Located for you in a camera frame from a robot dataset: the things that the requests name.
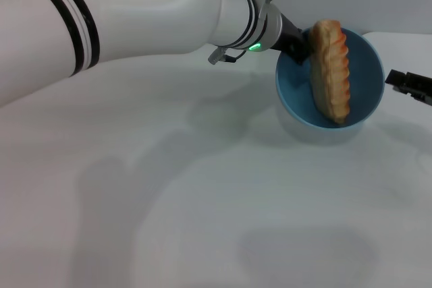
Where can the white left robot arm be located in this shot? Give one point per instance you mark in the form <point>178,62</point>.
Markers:
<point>135,18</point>

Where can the blue bowl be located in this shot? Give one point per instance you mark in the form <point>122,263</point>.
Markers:
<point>366,75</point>

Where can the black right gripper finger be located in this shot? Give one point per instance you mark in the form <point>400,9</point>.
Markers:
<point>422,97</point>
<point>415,82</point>

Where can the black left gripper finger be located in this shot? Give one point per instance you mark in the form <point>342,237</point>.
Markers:
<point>300,53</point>

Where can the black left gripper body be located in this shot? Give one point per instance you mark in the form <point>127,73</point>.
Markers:
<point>290,36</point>

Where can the ridged orange bread loaf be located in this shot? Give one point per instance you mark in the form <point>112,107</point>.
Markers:
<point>329,75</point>

